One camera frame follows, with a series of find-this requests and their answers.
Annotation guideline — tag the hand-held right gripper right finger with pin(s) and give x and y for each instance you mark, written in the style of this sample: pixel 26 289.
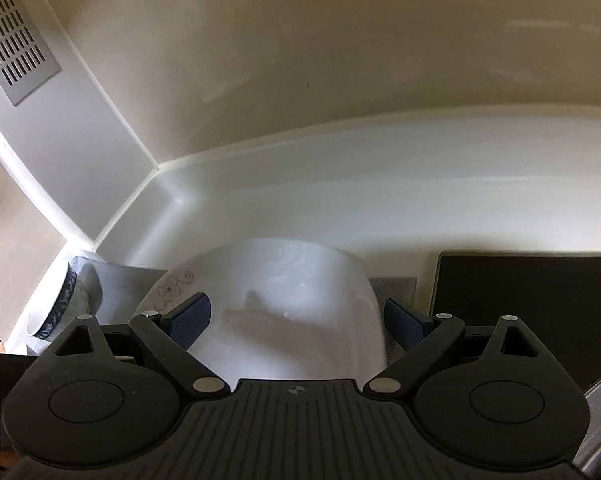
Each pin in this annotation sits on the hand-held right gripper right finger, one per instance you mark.
pixel 403 325

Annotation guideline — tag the black flat panel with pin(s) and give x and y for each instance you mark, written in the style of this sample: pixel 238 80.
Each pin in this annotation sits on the black flat panel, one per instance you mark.
pixel 530 285

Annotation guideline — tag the grey vent grille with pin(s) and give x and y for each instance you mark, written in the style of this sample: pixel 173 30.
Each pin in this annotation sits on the grey vent grille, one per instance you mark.
pixel 10 35

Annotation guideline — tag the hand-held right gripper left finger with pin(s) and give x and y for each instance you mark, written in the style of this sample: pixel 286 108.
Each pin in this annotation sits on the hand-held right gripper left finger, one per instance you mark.
pixel 190 321

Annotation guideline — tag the white floral plate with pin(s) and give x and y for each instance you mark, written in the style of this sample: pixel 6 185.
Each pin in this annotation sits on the white floral plate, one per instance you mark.
pixel 290 285

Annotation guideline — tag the person's left hand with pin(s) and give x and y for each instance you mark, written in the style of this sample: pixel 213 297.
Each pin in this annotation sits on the person's left hand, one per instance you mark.
pixel 5 460

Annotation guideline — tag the grey mat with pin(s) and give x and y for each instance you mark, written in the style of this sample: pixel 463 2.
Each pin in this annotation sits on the grey mat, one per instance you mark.
pixel 125 285

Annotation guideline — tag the blue patterned bowl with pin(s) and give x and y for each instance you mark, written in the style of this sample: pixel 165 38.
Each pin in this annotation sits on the blue patterned bowl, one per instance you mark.
pixel 63 300

